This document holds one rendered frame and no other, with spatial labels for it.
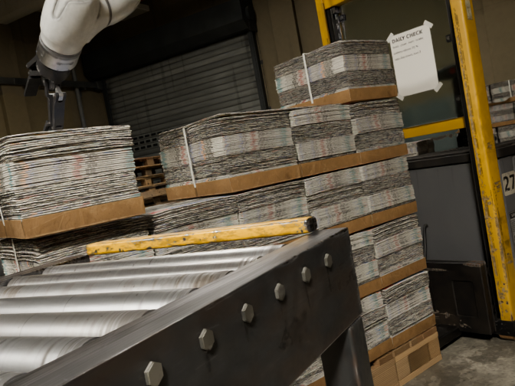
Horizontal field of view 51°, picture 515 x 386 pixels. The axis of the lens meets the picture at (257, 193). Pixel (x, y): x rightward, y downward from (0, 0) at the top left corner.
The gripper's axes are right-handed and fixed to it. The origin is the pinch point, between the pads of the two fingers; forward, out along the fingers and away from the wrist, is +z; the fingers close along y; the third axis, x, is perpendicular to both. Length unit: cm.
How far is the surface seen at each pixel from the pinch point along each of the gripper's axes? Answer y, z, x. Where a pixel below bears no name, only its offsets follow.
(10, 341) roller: 71, -67, -38
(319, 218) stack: 44, 10, 80
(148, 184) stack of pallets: -248, 539, 343
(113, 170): 23.2, -6.5, 9.1
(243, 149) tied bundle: 21, -2, 54
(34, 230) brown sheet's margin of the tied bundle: 32.6, -2.5, -11.8
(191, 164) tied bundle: 14, 14, 46
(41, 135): 14.8, -12.3, -6.7
